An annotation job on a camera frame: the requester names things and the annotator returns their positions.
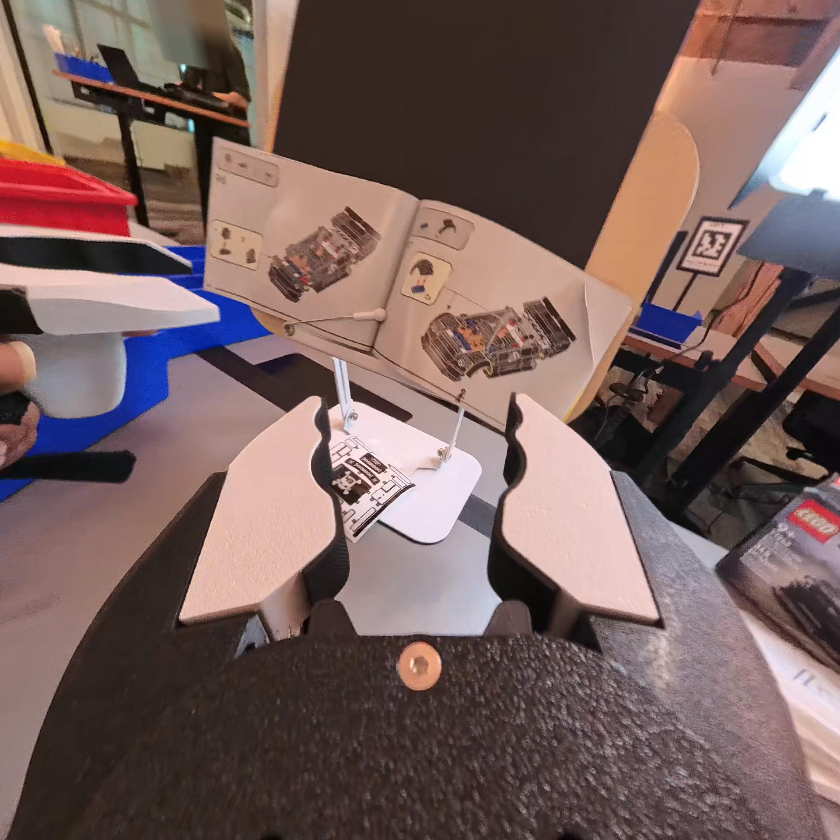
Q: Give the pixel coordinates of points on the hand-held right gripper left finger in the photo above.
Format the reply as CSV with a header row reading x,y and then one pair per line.
x,y
262,525

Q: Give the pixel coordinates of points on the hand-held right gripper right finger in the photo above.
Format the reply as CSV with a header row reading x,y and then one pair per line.
x,y
571,525

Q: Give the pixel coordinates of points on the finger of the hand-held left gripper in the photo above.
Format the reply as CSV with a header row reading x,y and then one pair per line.
x,y
65,235
131,302

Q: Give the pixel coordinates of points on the lego set box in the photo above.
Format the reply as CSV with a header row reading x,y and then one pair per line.
x,y
787,558

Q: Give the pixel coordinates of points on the person's left hand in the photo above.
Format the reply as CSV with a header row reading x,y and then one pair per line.
x,y
16,367

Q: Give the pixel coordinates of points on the red plastic bin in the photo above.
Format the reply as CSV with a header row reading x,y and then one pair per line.
x,y
52,197

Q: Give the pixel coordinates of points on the black and white sticker sheet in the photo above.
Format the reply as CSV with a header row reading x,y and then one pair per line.
x,y
367,485

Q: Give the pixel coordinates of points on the book stand with white base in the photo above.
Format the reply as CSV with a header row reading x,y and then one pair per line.
x,y
433,505

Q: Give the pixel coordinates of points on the wooden standing desk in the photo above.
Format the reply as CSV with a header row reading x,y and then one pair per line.
x,y
151,98

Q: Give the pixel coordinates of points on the small blue parts bin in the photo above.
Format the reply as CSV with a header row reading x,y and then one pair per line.
x,y
666,323
79,65

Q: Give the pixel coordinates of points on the black laptop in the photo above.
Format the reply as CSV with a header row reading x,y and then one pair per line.
x,y
124,65

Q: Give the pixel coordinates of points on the open instruction booklet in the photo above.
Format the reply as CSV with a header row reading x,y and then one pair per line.
x,y
328,197

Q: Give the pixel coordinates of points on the wooden desk with black legs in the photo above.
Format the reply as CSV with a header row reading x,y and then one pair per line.
x,y
728,361

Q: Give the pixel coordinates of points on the black office chair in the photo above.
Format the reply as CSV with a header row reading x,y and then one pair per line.
x,y
814,426

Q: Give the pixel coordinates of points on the white paper sheets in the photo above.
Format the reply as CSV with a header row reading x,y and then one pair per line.
x,y
807,722

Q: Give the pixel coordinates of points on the computer monitor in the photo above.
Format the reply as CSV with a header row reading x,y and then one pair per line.
x,y
800,229

